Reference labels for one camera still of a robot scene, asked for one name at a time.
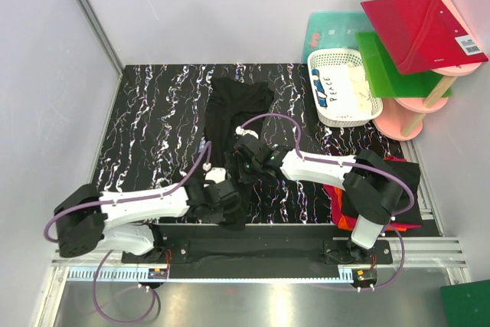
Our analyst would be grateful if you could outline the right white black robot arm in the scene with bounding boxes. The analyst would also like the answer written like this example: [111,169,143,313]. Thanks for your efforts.
[225,134,415,263]

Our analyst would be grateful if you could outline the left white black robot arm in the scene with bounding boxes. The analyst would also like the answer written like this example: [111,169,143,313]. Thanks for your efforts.
[47,179,241,263]

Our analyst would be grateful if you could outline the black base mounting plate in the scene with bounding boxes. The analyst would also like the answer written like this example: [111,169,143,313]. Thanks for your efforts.
[121,224,393,282]

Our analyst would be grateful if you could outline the orange t shirt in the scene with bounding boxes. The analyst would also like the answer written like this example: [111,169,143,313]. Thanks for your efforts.
[332,187,407,232]

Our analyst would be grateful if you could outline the white plastic laundry basket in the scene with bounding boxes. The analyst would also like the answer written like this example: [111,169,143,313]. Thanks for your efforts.
[307,48,383,128]

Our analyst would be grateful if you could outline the teal plastic board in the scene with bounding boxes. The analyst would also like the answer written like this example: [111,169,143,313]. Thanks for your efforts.
[302,11,374,64]

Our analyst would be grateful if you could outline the green plastic sheet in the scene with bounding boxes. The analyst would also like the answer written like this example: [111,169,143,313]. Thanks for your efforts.
[355,31,443,98]

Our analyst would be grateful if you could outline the red plastic sheet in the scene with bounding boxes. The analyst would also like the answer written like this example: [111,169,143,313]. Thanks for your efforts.
[361,0,488,74]

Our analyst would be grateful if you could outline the dark green board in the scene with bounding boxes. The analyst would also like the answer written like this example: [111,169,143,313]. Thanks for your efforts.
[440,280,490,327]

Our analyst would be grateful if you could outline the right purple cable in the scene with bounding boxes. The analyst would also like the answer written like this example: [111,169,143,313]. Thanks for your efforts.
[239,112,417,293]

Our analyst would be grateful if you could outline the aluminium frame rail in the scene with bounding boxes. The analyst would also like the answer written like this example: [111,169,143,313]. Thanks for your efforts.
[50,237,467,280]

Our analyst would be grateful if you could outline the left corner aluminium post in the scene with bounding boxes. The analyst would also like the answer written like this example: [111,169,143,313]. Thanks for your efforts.
[75,0,124,75]

